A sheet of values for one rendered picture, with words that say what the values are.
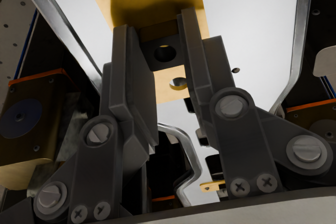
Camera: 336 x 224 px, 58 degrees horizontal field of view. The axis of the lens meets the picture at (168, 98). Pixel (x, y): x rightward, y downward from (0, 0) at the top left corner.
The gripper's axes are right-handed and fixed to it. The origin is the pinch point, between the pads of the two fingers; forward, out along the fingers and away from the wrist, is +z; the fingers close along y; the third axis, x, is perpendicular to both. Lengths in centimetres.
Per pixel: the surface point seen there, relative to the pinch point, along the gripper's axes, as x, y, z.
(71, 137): -17.1, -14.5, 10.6
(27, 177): -18.1, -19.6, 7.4
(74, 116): -16.4, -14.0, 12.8
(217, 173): -44.9, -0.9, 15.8
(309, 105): -37.9, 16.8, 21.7
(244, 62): -15.7, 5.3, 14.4
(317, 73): -21.5, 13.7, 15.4
